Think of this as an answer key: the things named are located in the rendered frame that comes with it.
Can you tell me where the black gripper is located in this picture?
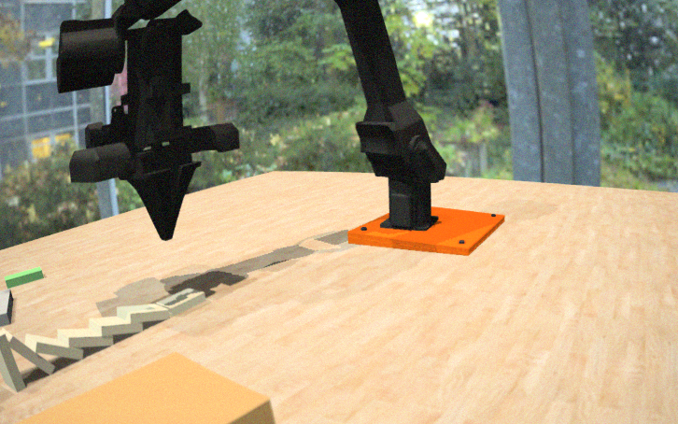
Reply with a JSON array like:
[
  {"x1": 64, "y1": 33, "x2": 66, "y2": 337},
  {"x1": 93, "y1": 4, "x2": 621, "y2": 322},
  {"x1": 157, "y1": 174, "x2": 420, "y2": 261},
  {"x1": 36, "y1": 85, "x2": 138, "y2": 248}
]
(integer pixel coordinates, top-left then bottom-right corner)
[{"x1": 69, "y1": 74, "x2": 240, "y2": 241}]

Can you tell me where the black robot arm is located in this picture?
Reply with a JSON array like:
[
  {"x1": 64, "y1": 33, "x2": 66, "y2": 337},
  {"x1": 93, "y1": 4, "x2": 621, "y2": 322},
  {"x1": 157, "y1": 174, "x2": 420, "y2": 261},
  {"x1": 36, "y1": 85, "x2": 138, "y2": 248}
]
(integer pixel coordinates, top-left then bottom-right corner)
[{"x1": 56, "y1": 0, "x2": 446, "y2": 232}]

